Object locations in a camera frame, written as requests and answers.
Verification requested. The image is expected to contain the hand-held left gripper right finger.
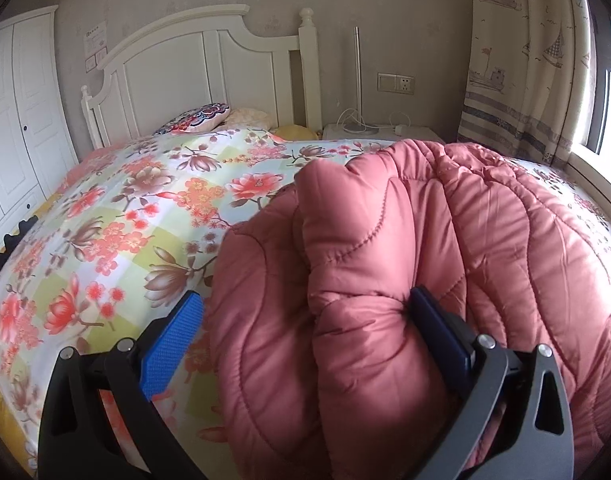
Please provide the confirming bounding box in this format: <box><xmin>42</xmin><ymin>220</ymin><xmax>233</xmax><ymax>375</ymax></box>
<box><xmin>409</xmin><ymin>286</ymin><xmax>576</xmax><ymax>480</ymax></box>

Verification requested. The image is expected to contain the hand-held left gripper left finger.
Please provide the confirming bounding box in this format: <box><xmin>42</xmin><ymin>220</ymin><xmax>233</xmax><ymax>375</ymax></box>
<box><xmin>37</xmin><ymin>291</ymin><xmax>209</xmax><ymax>480</ymax></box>

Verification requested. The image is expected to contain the pink quilted jacket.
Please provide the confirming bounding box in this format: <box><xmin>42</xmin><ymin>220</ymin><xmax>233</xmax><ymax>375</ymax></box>
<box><xmin>203</xmin><ymin>137</ymin><xmax>611</xmax><ymax>480</ymax></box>

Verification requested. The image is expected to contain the floral bed cover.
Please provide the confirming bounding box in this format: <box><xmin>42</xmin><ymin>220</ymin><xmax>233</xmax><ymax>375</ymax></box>
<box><xmin>0</xmin><ymin>127</ymin><xmax>611</xmax><ymax>478</ymax></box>

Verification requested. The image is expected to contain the yellow bed sheet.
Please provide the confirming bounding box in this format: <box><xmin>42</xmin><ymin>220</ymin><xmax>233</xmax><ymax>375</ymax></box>
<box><xmin>0</xmin><ymin>365</ymin><xmax>39</xmax><ymax>478</ymax></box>

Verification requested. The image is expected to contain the black object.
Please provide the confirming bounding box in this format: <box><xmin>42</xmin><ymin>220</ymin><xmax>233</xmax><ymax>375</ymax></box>
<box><xmin>0</xmin><ymin>219</ymin><xmax>34</xmax><ymax>291</ymax></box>

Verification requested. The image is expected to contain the white nightstand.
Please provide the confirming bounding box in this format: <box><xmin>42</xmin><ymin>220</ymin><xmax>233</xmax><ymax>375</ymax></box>
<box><xmin>321</xmin><ymin>124</ymin><xmax>443</xmax><ymax>145</ymax></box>

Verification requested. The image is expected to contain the beige window sill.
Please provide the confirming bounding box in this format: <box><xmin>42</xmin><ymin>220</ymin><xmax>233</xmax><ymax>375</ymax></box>
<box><xmin>568</xmin><ymin>150</ymin><xmax>611</xmax><ymax>241</ymax></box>

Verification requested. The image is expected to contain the colourful patterned pillow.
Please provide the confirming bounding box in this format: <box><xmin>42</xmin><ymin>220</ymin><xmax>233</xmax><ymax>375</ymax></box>
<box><xmin>153</xmin><ymin>102</ymin><xmax>231</xmax><ymax>136</ymax></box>

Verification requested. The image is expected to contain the cream fluffy pillow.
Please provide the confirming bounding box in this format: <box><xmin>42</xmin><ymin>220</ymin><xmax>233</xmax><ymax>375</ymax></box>
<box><xmin>223</xmin><ymin>107</ymin><xmax>276</xmax><ymax>131</ymax></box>

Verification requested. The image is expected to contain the yellow cushion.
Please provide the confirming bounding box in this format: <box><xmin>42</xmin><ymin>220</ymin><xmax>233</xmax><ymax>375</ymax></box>
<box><xmin>270</xmin><ymin>124</ymin><xmax>319</xmax><ymax>141</ymax></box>

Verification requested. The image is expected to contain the white wardrobe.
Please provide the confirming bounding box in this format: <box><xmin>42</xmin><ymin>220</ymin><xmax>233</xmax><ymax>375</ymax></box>
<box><xmin>0</xmin><ymin>5</ymin><xmax>79</xmax><ymax>256</ymax></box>

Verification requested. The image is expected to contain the silver desk lamp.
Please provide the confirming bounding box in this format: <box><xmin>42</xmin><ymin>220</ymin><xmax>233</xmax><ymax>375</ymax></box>
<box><xmin>341</xmin><ymin>26</ymin><xmax>382</xmax><ymax>133</ymax></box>

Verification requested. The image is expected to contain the white wooden headboard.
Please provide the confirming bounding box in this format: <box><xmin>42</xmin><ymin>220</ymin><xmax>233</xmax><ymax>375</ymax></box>
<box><xmin>80</xmin><ymin>4</ymin><xmax>322</xmax><ymax>151</ymax></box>

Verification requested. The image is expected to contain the boat print curtain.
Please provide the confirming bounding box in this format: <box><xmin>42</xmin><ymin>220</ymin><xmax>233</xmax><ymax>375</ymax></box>
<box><xmin>455</xmin><ymin>0</ymin><xmax>593</xmax><ymax>168</ymax></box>

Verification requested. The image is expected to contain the window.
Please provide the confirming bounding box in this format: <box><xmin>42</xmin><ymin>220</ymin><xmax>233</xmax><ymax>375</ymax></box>
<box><xmin>570</xmin><ymin>0</ymin><xmax>611</xmax><ymax>161</ymax></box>

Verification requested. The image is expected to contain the white charger with cable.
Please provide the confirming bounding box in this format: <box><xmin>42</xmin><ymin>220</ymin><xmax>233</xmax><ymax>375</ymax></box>
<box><xmin>387</xmin><ymin>111</ymin><xmax>412</xmax><ymax>137</ymax></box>

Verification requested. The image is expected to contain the white looped cable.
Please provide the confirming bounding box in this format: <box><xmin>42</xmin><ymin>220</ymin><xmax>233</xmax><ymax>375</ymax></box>
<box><xmin>335</xmin><ymin>106</ymin><xmax>362</xmax><ymax>128</ymax></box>

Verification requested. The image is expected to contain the white wall notice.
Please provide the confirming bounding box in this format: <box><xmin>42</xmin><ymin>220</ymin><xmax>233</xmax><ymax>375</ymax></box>
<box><xmin>83</xmin><ymin>21</ymin><xmax>109</xmax><ymax>53</ymax></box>

